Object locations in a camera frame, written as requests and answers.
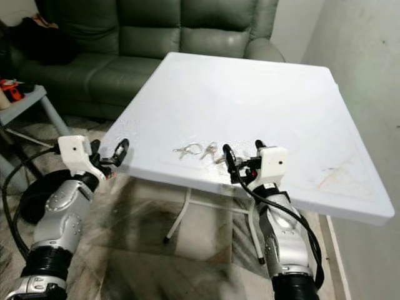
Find white floor cable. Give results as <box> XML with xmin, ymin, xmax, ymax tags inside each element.
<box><xmin>6</xmin><ymin>128</ymin><xmax>61</xmax><ymax>149</ymax></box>

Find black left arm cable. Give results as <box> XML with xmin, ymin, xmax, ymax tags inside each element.
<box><xmin>1</xmin><ymin>146</ymin><xmax>62</xmax><ymax>260</ymax></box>

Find grey side table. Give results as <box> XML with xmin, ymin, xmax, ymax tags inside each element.
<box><xmin>0</xmin><ymin>86</ymin><xmax>71</xmax><ymax>136</ymax></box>

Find silver carabiner keyring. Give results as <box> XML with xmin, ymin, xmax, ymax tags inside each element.
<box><xmin>173</xmin><ymin>143</ymin><xmax>203</xmax><ymax>159</ymax></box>

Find black bag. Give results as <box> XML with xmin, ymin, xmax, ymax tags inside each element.
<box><xmin>9</xmin><ymin>17</ymin><xmax>76</xmax><ymax>66</ymax></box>

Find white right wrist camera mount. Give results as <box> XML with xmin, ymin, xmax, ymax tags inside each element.
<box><xmin>257</xmin><ymin>147</ymin><xmax>289</xmax><ymax>186</ymax></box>

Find orange and black tool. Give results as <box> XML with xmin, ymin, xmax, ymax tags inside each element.
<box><xmin>3</xmin><ymin>80</ymin><xmax>26</xmax><ymax>103</ymax></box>

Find black round floor object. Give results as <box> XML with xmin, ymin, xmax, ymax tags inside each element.
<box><xmin>20</xmin><ymin>169</ymin><xmax>96</xmax><ymax>225</ymax></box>

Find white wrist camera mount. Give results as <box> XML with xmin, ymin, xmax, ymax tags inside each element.
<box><xmin>58</xmin><ymin>136</ymin><xmax>106</xmax><ymax>183</ymax></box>
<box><xmin>257</xmin><ymin>147</ymin><xmax>289</xmax><ymax>186</ymax></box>

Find white folding table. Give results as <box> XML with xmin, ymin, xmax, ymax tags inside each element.
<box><xmin>100</xmin><ymin>52</ymin><xmax>396</xmax><ymax>265</ymax></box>

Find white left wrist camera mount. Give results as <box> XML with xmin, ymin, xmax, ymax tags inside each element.
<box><xmin>58</xmin><ymin>136</ymin><xmax>106</xmax><ymax>183</ymax></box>

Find green leather sofa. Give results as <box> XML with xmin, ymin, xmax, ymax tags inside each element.
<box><xmin>9</xmin><ymin>0</ymin><xmax>286</xmax><ymax>121</ymax></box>

